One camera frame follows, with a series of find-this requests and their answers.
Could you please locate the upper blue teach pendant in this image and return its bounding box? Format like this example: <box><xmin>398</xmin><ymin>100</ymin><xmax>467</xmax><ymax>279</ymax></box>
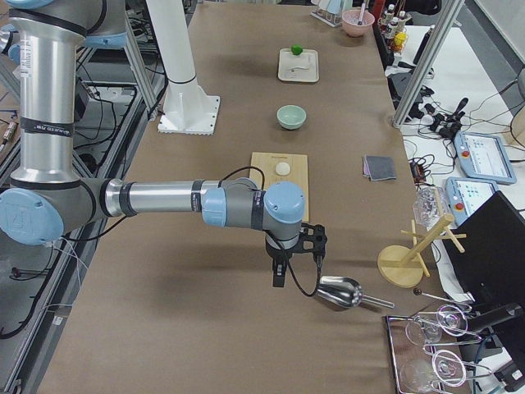
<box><xmin>454</xmin><ymin>131</ymin><xmax>517</xmax><ymax>185</ymax></box>

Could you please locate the lower blue teach pendant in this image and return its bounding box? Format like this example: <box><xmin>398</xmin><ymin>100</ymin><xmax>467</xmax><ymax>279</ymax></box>
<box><xmin>445</xmin><ymin>176</ymin><xmax>499</xmax><ymax>226</ymax></box>

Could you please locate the cream square tray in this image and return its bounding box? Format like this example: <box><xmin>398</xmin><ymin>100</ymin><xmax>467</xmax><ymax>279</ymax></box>
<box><xmin>277</xmin><ymin>48</ymin><xmax>319</xmax><ymax>83</ymax></box>

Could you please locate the wooden mug tree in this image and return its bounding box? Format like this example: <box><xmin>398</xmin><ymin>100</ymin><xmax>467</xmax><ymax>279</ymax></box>
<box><xmin>377</xmin><ymin>213</ymin><xmax>466</xmax><ymax>288</ymax></box>

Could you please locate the green lime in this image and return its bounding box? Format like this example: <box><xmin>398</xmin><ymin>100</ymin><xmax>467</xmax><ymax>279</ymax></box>
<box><xmin>290</xmin><ymin>44</ymin><xmax>303</xmax><ymax>56</ymax></box>

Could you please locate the mint green bowl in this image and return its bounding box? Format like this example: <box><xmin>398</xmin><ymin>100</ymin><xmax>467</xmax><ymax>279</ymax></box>
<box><xmin>276</xmin><ymin>104</ymin><xmax>307</xmax><ymax>131</ymax></box>

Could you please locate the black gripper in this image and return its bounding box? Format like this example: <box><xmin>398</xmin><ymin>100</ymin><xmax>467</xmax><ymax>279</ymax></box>
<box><xmin>266</xmin><ymin>233</ymin><xmax>303</xmax><ymax>287</ymax></box>

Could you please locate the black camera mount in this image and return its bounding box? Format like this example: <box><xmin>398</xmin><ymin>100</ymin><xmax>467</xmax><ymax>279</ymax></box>
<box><xmin>298</xmin><ymin>222</ymin><xmax>327</xmax><ymax>265</ymax></box>

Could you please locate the white steamed bun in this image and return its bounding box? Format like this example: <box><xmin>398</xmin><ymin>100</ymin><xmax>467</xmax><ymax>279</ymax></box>
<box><xmin>275</xmin><ymin>162</ymin><xmax>291</xmax><ymax>176</ymax></box>

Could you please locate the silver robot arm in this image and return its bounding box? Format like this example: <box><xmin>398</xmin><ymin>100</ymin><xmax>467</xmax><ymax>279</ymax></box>
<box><xmin>1</xmin><ymin>1</ymin><xmax>307</xmax><ymax>287</ymax></box>

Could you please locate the pink bowl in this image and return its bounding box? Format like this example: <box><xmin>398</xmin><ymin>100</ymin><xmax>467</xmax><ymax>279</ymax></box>
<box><xmin>341</xmin><ymin>9</ymin><xmax>375</xmax><ymax>37</ymax></box>

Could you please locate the black monitor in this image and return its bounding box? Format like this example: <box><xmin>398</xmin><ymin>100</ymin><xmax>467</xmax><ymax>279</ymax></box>
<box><xmin>443</xmin><ymin>191</ymin><xmax>524</xmax><ymax>306</ymax></box>

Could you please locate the grey folded cloth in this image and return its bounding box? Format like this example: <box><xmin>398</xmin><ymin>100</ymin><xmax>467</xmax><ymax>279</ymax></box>
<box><xmin>363</xmin><ymin>155</ymin><xmax>397</xmax><ymax>181</ymax></box>

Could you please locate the clear glass cup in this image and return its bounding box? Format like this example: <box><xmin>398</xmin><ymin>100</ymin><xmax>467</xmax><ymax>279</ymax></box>
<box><xmin>413</xmin><ymin>186</ymin><xmax>442</xmax><ymax>227</ymax></box>

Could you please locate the metal scoop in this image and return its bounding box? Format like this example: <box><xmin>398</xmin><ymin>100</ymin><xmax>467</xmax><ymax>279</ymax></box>
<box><xmin>314</xmin><ymin>275</ymin><xmax>395</xmax><ymax>309</ymax></box>

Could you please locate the blue teach pendant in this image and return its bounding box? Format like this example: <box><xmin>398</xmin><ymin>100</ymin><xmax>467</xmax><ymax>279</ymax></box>
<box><xmin>445</xmin><ymin>176</ymin><xmax>499</xmax><ymax>226</ymax></box>
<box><xmin>454</xmin><ymin>131</ymin><xmax>517</xmax><ymax>185</ymax></box>

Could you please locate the aluminium frame post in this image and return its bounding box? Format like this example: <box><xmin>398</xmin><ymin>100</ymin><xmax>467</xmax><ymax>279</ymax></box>
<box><xmin>392</xmin><ymin>0</ymin><xmax>464</xmax><ymax>129</ymax></box>

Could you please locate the white ceramic spoon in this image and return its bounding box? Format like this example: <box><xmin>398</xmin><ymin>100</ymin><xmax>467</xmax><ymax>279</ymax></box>
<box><xmin>285</xmin><ymin>57</ymin><xmax>312</xmax><ymax>72</ymax></box>

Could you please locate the bamboo cutting board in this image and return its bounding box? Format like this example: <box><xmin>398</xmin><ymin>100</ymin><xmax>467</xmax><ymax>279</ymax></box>
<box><xmin>249</xmin><ymin>152</ymin><xmax>309</xmax><ymax>222</ymax></box>

